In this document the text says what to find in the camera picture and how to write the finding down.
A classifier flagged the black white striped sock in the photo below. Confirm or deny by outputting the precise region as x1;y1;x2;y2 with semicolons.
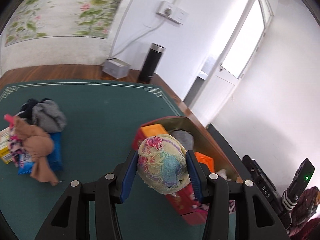
16;98;50;125

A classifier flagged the lotus wall painting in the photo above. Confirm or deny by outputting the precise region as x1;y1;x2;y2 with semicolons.
1;0;132;72

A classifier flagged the red storage box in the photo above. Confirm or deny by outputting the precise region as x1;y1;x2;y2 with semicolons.
132;116;243;225

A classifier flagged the white socket cable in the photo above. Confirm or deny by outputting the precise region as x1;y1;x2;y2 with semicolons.
109;0;188;61

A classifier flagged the pastel yellow sock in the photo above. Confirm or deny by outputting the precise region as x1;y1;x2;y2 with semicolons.
137;134;190;195

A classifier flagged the yellow medicine box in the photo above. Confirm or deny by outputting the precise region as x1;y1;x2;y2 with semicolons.
0;127;13;164

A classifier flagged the orange heart-pattern cube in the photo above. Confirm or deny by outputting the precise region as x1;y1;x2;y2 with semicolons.
141;124;167;138

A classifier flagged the pink knotted sock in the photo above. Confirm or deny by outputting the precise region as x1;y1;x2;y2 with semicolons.
4;114;14;127

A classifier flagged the white wall socket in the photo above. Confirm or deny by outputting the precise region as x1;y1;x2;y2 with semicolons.
156;1;189;25

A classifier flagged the white door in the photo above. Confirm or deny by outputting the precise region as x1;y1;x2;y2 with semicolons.
184;0;278;126

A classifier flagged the pink leopard fuzzy sock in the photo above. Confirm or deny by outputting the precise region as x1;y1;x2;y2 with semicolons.
8;126;25;167

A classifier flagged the grey sock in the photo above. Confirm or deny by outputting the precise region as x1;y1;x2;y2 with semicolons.
32;99;67;133

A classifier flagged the black thermos bottle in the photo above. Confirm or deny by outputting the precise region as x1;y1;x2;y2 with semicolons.
137;43;165;83

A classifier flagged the blue snack packet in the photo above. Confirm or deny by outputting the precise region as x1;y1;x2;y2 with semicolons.
18;132;63;175

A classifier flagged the green table mat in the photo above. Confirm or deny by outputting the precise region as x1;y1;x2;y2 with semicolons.
0;78;237;240

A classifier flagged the grey speaker box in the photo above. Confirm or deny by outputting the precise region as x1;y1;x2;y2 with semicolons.
102;58;130;79

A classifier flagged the white plastic bag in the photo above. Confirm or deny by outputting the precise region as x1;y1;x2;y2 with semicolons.
216;169;231;181

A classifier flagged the tan knotted stocking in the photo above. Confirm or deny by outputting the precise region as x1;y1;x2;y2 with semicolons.
14;116;59;186

